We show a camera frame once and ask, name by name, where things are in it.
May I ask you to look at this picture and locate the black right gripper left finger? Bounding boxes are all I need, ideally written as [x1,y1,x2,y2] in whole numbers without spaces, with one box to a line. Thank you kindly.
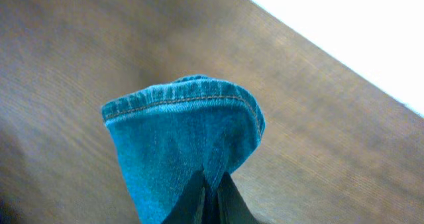
[162,170,206,224]

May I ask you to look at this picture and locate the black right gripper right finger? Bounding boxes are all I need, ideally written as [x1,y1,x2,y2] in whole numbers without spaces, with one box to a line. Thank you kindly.
[217,172,260,224]

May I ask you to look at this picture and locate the blue denim jeans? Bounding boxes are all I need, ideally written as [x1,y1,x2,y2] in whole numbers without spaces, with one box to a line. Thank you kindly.
[101,75,265,223]

